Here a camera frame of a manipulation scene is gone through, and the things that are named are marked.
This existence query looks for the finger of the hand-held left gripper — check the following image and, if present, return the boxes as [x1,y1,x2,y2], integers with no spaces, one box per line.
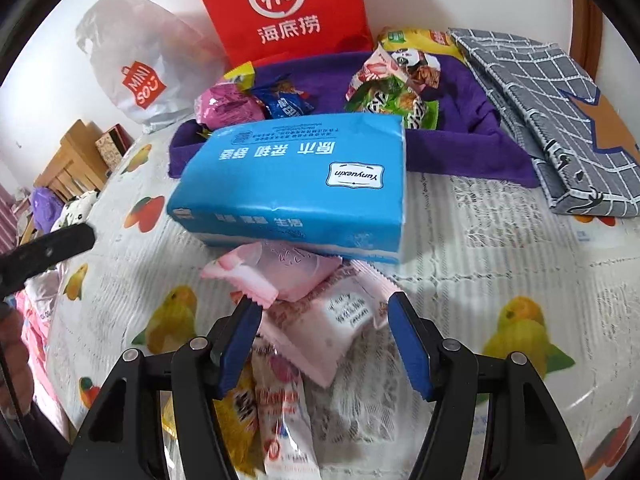
[0,222,96,296]

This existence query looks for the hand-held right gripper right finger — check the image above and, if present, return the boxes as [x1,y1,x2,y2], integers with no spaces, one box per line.
[387,291,586,480]

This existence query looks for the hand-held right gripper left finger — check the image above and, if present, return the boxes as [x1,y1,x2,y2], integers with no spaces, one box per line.
[62,296,263,480]

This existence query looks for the red white clear snack packet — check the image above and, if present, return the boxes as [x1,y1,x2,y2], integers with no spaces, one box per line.
[251,340,322,480]

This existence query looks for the pink white-label snack packet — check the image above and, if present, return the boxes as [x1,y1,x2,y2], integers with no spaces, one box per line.
[260,262,401,388]

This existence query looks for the pink jelly snack packet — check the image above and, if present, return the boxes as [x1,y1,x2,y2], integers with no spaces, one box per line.
[200,242,343,307]

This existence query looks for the purple towel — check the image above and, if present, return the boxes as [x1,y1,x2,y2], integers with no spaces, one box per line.
[167,50,533,188]

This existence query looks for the pink panda snack packet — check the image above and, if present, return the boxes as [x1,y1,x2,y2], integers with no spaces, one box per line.
[350,45,442,93]

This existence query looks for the person's left hand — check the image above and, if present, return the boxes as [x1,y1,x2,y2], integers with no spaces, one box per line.
[0,310,35,416]

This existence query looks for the purple plush toy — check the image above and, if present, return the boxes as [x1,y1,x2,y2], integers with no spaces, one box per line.
[30,187,60,233]

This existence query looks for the white spotted plush toy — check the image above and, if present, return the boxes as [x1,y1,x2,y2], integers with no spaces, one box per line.
[50,190,101,233]

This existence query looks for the fruit-print tablecloth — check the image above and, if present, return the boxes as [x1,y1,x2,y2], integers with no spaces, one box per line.
[37,125,640,480]

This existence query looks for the patterned cardboard box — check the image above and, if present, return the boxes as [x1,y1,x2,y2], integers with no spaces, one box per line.
[95,127,133,171]

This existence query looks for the blue tissue pack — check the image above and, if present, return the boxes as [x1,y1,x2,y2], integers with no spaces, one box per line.
[167,114,406,265]

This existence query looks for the white plastic shopping bag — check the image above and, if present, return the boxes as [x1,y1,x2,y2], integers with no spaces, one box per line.
[75,0,228,133]

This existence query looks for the magenta snack packet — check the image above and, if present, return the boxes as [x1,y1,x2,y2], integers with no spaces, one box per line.
[195,82,266,131]

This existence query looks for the blue snack packet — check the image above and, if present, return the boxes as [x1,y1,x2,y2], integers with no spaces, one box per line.
[252,85,315,121]

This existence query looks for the yellow green snack packet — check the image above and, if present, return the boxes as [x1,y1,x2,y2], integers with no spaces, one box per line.
[222,62,256,92]

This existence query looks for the grey checked folded cloth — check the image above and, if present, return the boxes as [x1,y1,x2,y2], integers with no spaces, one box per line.
[447,27,640,218]

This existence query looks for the yellow chip bag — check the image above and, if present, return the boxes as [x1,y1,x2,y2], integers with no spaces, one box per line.
[377,27,466,61]

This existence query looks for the wooden furniture frame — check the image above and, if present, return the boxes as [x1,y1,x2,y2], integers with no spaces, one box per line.
[34,120,133,201]

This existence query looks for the brown wooden door frame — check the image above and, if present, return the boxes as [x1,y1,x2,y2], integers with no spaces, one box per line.
[570,0,603,66]

